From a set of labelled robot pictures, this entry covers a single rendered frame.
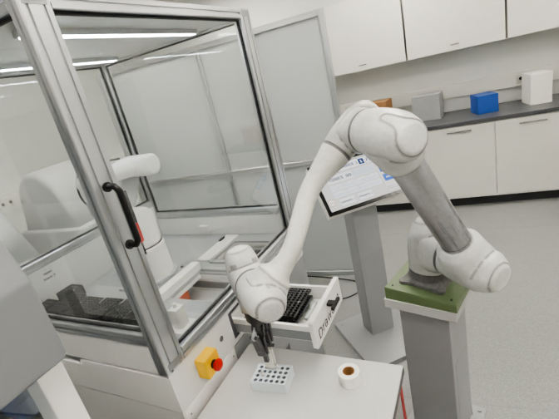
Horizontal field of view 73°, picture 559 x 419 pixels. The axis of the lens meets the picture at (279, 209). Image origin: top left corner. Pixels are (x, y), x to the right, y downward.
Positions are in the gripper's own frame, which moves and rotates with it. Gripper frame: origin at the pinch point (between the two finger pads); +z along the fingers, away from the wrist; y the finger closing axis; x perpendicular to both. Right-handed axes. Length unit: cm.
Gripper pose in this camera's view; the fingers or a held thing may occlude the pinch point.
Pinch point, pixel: (269, 357)
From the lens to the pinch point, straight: 136.0
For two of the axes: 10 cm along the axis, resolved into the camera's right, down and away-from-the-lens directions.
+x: -9.2, 0.9, 3.7
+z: 2.2, 9.2, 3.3
